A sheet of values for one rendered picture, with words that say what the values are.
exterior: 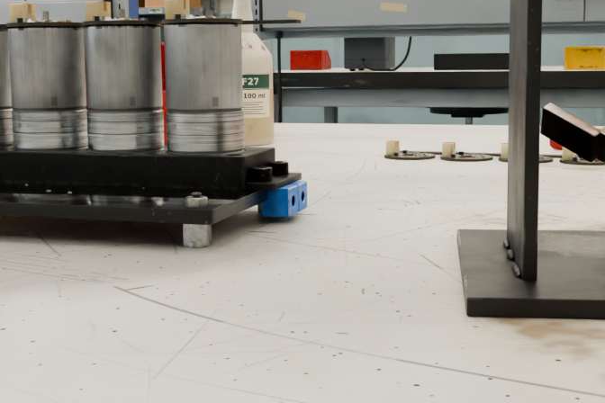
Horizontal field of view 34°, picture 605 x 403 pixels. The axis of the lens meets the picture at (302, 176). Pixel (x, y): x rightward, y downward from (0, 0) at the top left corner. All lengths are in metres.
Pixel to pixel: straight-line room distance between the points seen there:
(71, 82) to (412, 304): 0.16
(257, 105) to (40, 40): 0.24
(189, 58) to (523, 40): 0.12
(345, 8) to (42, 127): 2.29
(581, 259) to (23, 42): 0.19
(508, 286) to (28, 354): 0.09
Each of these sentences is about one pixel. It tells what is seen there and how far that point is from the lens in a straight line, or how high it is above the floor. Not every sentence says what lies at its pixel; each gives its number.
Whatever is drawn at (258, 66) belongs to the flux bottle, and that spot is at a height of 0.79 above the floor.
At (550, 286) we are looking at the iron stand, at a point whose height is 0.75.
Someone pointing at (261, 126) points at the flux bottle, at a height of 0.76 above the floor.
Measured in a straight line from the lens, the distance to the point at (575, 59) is 2.61.
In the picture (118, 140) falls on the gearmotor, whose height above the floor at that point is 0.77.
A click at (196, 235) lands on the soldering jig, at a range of 0.26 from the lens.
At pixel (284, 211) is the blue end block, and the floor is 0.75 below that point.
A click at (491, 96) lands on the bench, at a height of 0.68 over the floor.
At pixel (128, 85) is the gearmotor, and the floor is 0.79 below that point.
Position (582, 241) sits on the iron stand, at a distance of 0.26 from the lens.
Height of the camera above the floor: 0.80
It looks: 7 degrees down
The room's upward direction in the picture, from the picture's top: 1 degrees counter-clockwise
